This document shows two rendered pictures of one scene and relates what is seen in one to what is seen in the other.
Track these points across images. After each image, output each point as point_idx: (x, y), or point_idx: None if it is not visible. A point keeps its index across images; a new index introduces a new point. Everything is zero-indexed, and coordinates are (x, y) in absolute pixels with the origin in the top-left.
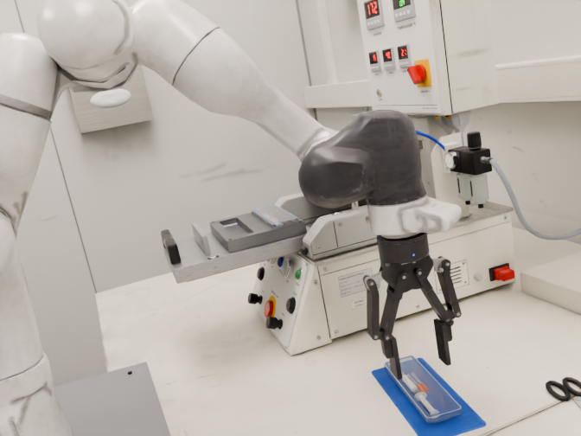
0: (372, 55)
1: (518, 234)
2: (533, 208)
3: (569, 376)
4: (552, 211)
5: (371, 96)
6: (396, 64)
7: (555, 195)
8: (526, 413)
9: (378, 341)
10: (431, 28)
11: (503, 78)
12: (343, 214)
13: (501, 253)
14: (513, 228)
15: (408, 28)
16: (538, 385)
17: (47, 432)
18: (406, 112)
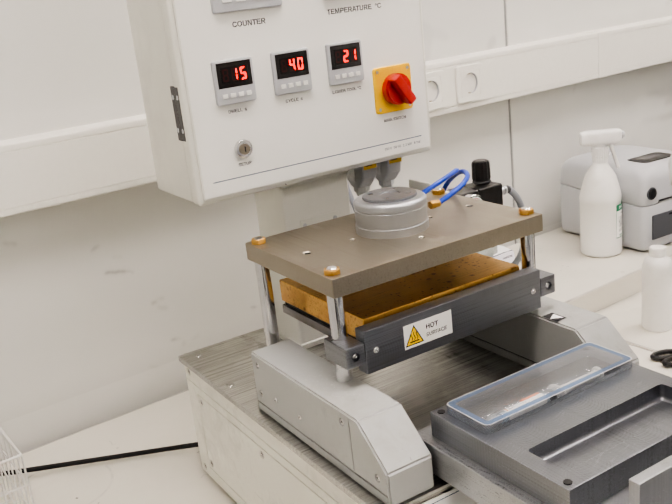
0: (231, 69)
1: (182, 403)
2: (158, 360)
3: (640, 360)
4: (196, 344)
5: (202, 164)
6: (313, 80)
7: (199, 318)
8: None
9: None
10: (420, 14)
11: (120, 145)
12: (560, 311)
13: None
14: (145, 409)
15: (359, 13)
16: (666, 372)
17: None
18: (336, 169)
